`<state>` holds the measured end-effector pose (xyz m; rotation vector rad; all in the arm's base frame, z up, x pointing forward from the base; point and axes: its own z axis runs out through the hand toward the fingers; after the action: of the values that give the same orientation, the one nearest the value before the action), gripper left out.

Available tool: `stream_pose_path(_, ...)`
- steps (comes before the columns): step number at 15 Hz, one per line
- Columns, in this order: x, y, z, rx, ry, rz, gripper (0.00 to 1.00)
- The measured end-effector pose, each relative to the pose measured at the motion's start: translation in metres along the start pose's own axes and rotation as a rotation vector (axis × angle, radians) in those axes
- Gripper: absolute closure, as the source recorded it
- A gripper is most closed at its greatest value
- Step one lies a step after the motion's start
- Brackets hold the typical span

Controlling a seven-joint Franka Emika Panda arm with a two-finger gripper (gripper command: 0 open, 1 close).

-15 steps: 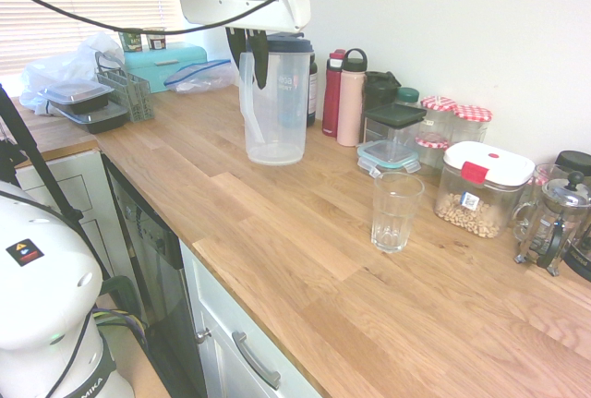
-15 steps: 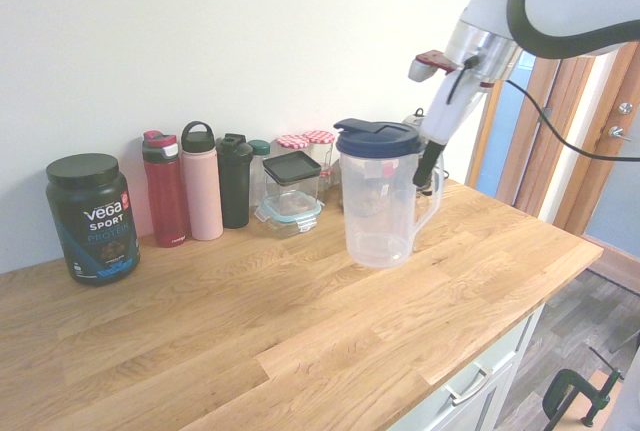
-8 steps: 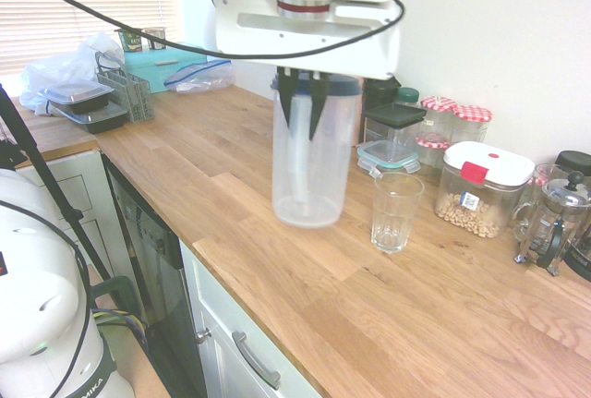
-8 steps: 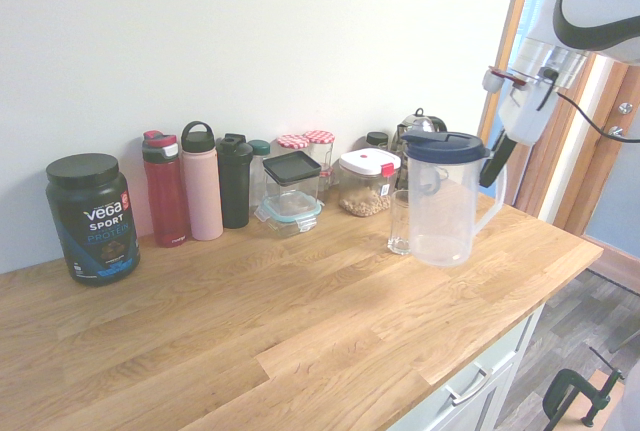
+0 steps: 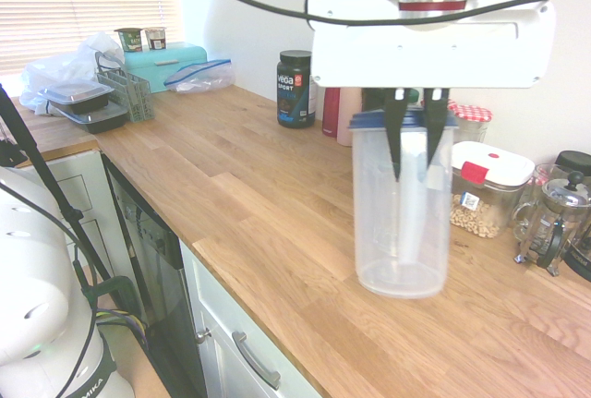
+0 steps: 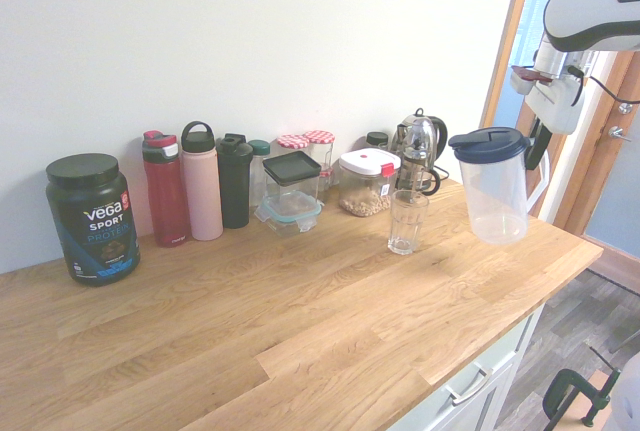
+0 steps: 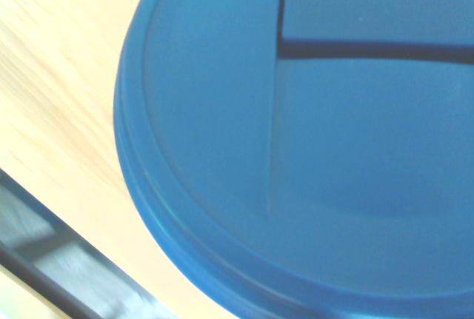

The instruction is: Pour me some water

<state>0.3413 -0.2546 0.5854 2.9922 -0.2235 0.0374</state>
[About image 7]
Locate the blue plastic lid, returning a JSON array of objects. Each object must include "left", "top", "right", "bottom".
[{"left": 113, "top": 0, "right": 474, "bottom": 319}]

